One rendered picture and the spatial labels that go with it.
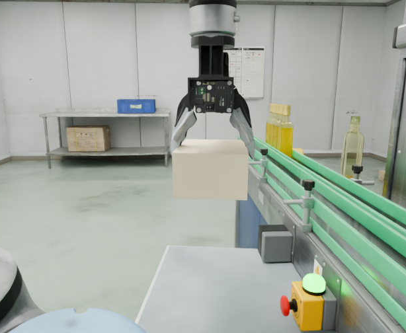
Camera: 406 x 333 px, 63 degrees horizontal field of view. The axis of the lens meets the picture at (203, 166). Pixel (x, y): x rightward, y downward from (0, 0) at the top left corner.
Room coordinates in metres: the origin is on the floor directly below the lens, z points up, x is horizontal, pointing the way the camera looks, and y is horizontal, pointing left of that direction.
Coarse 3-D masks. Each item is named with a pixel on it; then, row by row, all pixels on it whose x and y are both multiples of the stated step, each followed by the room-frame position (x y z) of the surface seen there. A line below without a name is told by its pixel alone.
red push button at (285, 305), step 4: (284, 296) 0.61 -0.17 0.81; (280, 300) 0.61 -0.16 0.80; (284, 300) 0.60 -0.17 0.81; (280, 304) 0.61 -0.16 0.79; (284, 304) 0.59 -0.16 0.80; (288, 304) 0.59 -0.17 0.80; (292, 304) 0.60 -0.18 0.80; (280, 308) 0.61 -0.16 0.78; (284, 308) 0.59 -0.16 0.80; (288, 308) 0.59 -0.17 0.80; (292, 308) 0.60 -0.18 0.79; (284, 312) 0.59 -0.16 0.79; (288, 312) 0.59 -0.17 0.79
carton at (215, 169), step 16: (192, 144) 0.61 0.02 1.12; (208, 144) 0.61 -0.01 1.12; (224, 144) 0.61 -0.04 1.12; (240, 144) 0.61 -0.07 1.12; (176, 160) 0.52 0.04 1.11; (192, 160) 0.52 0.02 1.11; (208, 160) 0.51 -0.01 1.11; (224, 160) 0.51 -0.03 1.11; (240, 160) 0.51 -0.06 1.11; (176, 176) 0.52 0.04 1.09; (192, 176) 0.52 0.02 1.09; (208, 176) 0.51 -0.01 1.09; (224, 176) 0.51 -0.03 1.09; (240, 176) 0.51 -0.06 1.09; (176, 192) 0.52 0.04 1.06; (192, 192) 0.52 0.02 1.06; (208, 192) 0.51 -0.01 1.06; (224, 192) 0.51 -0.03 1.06; (240, 192) 0.51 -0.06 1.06
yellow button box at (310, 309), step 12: (300, 288) 0.61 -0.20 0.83; (300, 300) 0.58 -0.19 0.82; (312, 300) 0.58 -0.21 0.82; (324, 300) 0.58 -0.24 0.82; (336, 300) 0.58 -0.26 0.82; (300, 312) 0.58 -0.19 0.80; (312, 312) 0.57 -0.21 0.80; (324, 312) 0.58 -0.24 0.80; (300, 324) 0.57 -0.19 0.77; (312, 324) 0.57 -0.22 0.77; (324, 324) 0.58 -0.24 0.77
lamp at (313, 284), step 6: (306, 276) 0.61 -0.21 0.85; (312, 276) 0.61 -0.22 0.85; (318, 276) 0.61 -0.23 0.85; (306, 282) 0.60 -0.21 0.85; (312, 282) 0.59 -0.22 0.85; (318, 282) 0.59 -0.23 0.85; (324, 282) 0.60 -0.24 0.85; (306, 288) 0.60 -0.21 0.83; (312, 288) 0.59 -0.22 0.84; (318, 288) 0.59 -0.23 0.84; (324, 288) 0.59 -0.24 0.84; (312, 294) 0.59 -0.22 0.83; (318, 294) 0.59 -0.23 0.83
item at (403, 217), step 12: (300, 156) 1.37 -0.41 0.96; (312, 168) 1.23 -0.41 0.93; (324, 168) 1.12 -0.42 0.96; (336, 180) 1.03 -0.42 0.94; (348, 180) 0.95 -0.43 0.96; (348, 192) 0.95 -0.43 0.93; (360, 192) 0.88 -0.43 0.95; (372, 192) 0.83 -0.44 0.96; (372, 204) 0.82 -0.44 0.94; (384, 204) 0.77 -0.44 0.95; (396, 204) 0.73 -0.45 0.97; (396, 216) 0.72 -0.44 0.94
